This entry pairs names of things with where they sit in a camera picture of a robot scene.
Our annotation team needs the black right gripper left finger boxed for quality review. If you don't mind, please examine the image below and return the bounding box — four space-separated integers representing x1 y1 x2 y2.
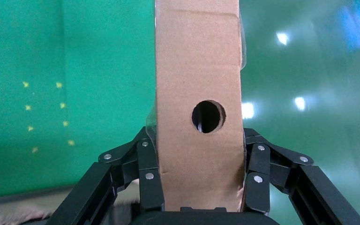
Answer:
45 127 165 225

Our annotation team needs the small cardboard box with hole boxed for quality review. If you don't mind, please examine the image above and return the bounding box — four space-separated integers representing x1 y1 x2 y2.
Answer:
153 0 246 213

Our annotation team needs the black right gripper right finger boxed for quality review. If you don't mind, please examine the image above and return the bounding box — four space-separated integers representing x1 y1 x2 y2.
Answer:
242 127 360 225

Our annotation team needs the green tablecloth with yellow marks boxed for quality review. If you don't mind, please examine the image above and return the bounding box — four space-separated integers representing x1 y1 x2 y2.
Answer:
0 0 158 201

